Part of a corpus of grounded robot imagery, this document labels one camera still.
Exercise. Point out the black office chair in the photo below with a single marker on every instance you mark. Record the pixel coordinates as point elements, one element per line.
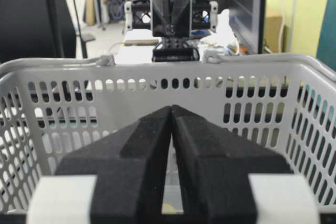
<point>26,30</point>

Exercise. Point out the teal cylinder object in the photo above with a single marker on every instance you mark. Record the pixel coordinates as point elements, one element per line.
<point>326,45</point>

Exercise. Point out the black computer monitor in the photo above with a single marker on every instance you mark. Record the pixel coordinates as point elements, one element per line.
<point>246,19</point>

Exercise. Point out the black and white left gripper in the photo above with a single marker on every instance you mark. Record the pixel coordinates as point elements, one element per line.
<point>173,21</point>

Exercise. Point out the brown cardboard box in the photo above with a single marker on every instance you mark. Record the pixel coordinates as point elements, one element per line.
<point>272,25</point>

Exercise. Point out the white plastic shopping basket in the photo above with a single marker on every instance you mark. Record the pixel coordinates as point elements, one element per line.
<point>51,107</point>

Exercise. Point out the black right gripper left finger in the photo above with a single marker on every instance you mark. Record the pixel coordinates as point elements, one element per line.
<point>130,166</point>

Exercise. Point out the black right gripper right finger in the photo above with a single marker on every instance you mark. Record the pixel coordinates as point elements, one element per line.
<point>214,164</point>

